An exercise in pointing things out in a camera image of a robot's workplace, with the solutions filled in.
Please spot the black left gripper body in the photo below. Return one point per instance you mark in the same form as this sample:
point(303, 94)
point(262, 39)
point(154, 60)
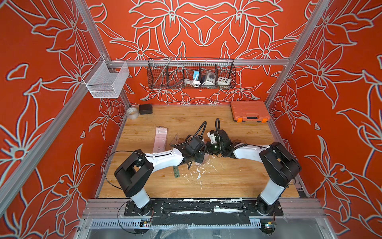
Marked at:
point(198, 158)

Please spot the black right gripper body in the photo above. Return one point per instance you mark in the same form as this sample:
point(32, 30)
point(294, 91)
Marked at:
point(215, 149)

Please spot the pink paper packet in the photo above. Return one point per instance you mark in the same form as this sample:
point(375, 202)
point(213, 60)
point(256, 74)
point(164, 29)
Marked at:
point(201, 162)

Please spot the green straight ruler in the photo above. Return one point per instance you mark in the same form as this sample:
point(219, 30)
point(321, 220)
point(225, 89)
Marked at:
point(176, 171)

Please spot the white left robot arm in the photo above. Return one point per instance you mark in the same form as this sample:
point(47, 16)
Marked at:
point(135, 171)

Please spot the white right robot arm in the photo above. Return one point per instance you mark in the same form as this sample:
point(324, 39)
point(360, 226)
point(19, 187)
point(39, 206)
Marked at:
point(279, 163)

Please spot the pink transparent set square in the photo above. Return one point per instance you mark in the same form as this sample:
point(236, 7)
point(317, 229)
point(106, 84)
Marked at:
point(176, 140)

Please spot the orange plastic tool case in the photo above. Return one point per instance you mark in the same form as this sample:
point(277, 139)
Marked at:
point(243, 111)

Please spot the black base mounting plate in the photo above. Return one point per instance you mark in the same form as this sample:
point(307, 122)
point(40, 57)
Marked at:
point(203, 211)

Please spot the small black box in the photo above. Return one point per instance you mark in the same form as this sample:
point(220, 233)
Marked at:
point(145, 109)

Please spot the white dotted cube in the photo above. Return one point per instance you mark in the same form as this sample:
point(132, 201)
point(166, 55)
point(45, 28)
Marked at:
point(224, 82)

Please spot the white round-dial device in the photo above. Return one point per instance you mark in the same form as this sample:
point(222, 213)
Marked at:
point(209, 79)

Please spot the clear tape roll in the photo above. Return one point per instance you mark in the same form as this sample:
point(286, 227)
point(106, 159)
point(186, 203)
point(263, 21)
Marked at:
point(132, 113)

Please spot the blue small box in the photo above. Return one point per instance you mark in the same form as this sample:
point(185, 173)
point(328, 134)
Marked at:
point(196, 75)

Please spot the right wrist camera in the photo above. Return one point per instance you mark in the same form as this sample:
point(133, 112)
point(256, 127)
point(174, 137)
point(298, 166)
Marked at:
point(212, 137)

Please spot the black wire wall basket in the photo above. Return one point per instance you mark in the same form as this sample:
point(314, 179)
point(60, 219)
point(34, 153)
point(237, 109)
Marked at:
point(172, 73)

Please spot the white mesh wall basket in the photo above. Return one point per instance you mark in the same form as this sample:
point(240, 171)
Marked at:
point(102, 84)

